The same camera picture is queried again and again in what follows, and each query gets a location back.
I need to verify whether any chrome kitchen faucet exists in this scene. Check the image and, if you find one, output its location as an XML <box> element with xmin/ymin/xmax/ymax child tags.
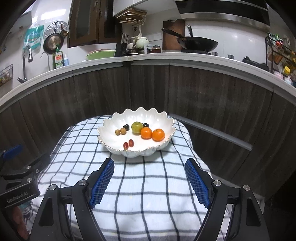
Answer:
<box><xmin>18</xmin><ymin>45</ymin><xmax>33</xmax><ymax>84</ymax></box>

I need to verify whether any cream teapot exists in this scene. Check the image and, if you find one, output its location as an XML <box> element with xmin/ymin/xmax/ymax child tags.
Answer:
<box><xmin>135</xmin><ymin>25</ymin><xmax>149</xmax><ymax>48</ymax></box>

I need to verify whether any black knife block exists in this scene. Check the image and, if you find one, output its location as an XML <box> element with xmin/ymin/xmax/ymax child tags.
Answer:
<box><xmin>114</xmin><ymin>33</ymin><xmax>128</xmax><ymax>57</ymax></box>

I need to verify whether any wooden cutting board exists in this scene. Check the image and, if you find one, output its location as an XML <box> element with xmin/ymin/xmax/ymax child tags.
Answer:
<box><xmin>162</xmin><ymin>19</ymin><xmax>186</xmax><ymax>52</ymax></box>

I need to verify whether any white blue checkered cloth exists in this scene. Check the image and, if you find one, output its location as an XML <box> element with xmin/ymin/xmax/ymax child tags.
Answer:
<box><xmin>38</xmin><ymin>116</ymin><xmax>209</xmax><ymax>240</ymax></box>

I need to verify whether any dark plum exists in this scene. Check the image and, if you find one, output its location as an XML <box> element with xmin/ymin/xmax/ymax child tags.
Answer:
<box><xmin>123</xmin><ymin>124</ymin><xmax>130</xmax><ymax>131</ymax></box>

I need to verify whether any black wok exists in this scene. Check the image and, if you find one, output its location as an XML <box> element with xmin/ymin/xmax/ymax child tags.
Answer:
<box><xmin>162</xmin><ymin>28</ymin><xmax>218</xmax><ymax>52</ymax></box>

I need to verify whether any hanging black frying pan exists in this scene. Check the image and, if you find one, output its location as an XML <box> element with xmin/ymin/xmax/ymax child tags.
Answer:
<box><xmin>43</xmin><ymin>21</ymin><xmax>69</xmax><ymax>54</ymax></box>

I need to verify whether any green round fruit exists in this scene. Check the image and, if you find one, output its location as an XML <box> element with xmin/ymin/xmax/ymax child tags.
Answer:
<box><xmin>132</xmin><ymin>121</ymin><xmax>144</xmax><ymax>135</ymax></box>

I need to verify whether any teal plastic bag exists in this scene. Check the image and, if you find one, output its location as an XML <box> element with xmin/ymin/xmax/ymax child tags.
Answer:
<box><xmin>23</xmin><ymin>24</ymin><xmax>44</xmax><ymax>50</ymax></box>

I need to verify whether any tan round longan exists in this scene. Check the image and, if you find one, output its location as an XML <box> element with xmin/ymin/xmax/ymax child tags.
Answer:
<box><xmin>120</xmin><ymin>128</ymin><xmax>126</xmax><ymax>135</ymax></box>

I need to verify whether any green dish tray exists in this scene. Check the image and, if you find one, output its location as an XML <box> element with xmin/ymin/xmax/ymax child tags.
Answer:
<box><xmin>85</xmin><ymin>49</ymin><xmax>116</xmax><ymax>61</ymax></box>

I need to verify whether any person's left hand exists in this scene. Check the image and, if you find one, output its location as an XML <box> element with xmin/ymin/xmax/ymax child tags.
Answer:
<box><xmin>12</xmin><ymin>206</ymin><xmax>30</xmax><ymax>240</ymax></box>

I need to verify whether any dark wooden cabinet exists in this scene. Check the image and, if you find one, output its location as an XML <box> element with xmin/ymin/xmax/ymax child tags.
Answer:
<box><xmin>68</xmin><ymin>0</ymin><xmax>122</xmax><ymax>48</ymax></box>

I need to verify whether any white scalloped ceramic bowl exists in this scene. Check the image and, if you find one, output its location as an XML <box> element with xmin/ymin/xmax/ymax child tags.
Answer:
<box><xmin>97</xmin><ymin>107</ymin><xmax>176</xmax><ymax>158</ymax></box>

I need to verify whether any black wire spice rack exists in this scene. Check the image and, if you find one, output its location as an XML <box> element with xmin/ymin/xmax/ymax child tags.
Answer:
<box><xmin>265</xmin><ymin>33</ymin><xmax>295</xmax><ymax>84</ymax></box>

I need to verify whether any orange mandarin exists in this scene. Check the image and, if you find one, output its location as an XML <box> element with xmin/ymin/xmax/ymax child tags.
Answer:
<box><xmin>152</xmin><ymin>128</ymin><xmax>165</xmax><ymax>142</ymax></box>
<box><xmin>140</xmin><ymin>127</ymin><xmax>152</xmax><ymax>140</ymax></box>

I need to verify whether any green dish soap bottle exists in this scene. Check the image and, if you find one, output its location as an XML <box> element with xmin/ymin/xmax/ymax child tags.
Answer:
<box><xmin>53</xmin><ymin>45</ymin><xmax>64</xmax><ymax>69</ymax></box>

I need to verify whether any red grape tomato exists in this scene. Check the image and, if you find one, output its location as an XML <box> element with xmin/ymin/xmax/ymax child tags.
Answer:
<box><xmin>128</xmin><ymin>139</ymin><xmax>134</xmax><ymax>147</ymax></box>
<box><xmin>123</xmin><ymin>142</ymin><xmax>129</xmax><ymax>150</ymax></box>

